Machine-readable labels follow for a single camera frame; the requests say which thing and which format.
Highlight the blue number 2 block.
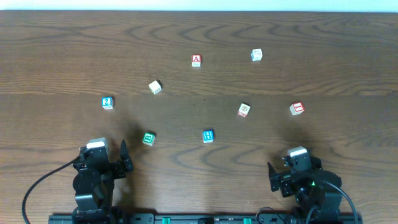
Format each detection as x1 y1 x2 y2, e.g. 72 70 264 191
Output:
101 96 114 110

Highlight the red letter I block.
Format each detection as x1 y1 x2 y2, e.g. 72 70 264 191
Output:
289 101 305 116

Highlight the red letter A block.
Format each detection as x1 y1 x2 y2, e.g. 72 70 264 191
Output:
192 55 201 67

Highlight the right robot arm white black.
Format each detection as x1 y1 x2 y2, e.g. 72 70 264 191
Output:
267 146 343 223

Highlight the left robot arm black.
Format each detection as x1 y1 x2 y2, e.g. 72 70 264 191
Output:
72 138 134 224

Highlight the green face block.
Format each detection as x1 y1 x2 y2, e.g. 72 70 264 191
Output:
142 132 155 146

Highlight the white block red drawing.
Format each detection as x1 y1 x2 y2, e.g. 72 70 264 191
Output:
238 103 251 118

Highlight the blue letter H block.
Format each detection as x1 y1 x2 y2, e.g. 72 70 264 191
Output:
202 129 214 143

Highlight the cream block green R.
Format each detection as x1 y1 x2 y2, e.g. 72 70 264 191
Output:
149 80 162 95

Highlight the white block top right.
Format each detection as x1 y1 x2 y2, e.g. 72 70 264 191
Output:
251 49 262 62

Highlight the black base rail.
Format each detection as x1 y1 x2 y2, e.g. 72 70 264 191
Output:
48 213 363 224

